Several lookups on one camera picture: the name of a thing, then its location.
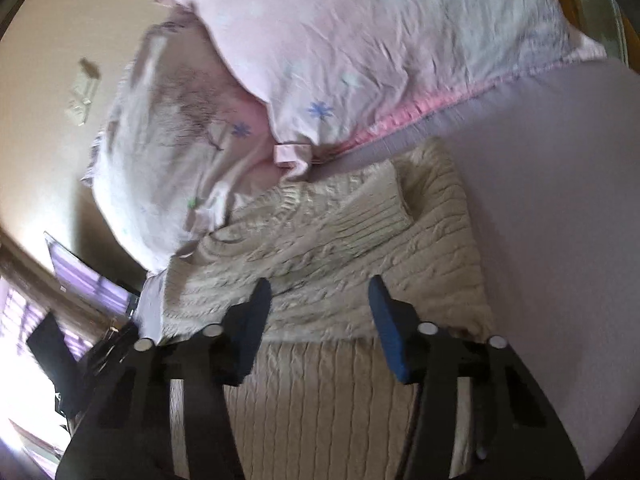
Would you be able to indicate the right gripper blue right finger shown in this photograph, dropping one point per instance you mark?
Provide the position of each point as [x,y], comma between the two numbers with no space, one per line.
[515,432]

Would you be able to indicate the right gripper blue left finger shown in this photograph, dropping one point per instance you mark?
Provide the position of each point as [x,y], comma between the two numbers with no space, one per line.
[161,413]

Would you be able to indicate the cream cable knit sweater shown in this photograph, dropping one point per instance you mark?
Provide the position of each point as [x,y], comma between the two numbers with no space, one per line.
[320,402]

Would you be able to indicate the dark monitor screen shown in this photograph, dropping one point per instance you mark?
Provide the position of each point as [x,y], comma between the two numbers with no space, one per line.
[94,288]

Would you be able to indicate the lavender bed sheet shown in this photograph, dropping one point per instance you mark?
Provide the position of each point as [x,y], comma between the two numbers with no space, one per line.
[551,167]

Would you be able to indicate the pink floral pillow rear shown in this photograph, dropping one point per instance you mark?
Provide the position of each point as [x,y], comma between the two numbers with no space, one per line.
[183,146]

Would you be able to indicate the pink floral pillow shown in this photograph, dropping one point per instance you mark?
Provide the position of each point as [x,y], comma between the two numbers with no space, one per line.
[337,74]
[183,146]

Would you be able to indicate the pink floral pillow front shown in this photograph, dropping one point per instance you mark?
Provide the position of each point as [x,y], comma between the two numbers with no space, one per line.
[337,74]

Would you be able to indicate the wooden framed wardrobe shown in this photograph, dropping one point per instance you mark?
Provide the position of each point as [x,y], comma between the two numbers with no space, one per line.
[602,21]

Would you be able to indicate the white wall switch plate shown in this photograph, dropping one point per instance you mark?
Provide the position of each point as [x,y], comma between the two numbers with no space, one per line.
[82,92]

